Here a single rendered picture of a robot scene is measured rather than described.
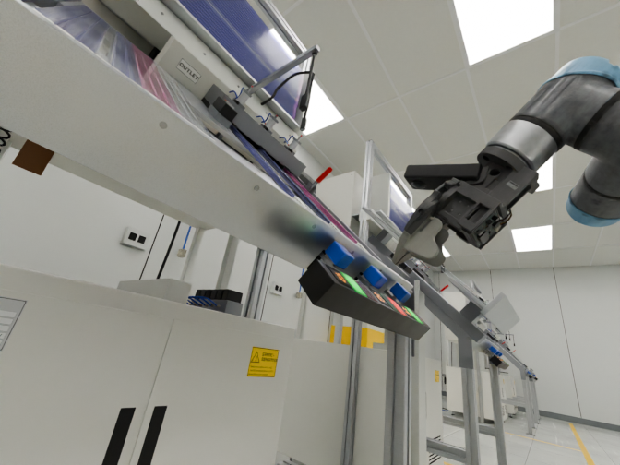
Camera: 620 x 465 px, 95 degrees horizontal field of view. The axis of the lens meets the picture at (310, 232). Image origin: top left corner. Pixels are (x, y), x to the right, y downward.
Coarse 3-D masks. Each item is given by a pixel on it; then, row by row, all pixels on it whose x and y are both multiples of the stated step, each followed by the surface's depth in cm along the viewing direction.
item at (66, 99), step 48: (0, 0) 15; (0, 48) 16; (48, 48) 17; (0, 96) 17; (48, 96) 18; (96, 96) 19; (144, 96) 21; (48, 144) 20; (96, 144) 21; (144, 144) 22; (192, 144) 24; (144, 192) 24; (192, 192) 26; (240, 192) 29; (288, 240) 36; (336, 240) 40; (384, 288) 55
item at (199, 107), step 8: (128, 40) 71; (176, 80) 76; (184, 88) 74; (192, 96) 72; (192, 104) 57; (200, 104) 70; (200, 112) 57; (208, 112) 69; (208, 120) 59; (216, 128) 61; (224, 128) 65; (216, 136) 71; (224, 136) 62; (232, 136) 65; (240, 144) 65; (248, 152) 67; (272, 168) 72; (280, 176) 75; (288, 184) 77; (296, 184) 84
